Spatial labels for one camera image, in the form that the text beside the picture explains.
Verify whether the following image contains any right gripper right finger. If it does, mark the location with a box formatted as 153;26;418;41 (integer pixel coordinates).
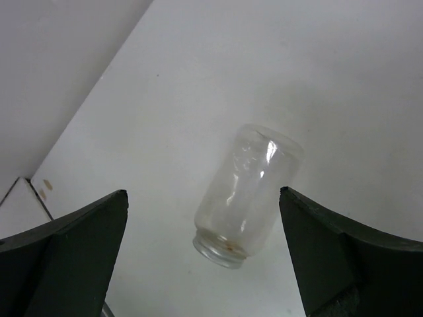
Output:
279;187;422;316

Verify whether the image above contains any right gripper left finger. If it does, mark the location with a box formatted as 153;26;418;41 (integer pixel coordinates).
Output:
1;190;128;316

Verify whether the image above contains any clear jar with silver lid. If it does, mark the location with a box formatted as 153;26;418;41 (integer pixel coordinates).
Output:
193;124;303;269

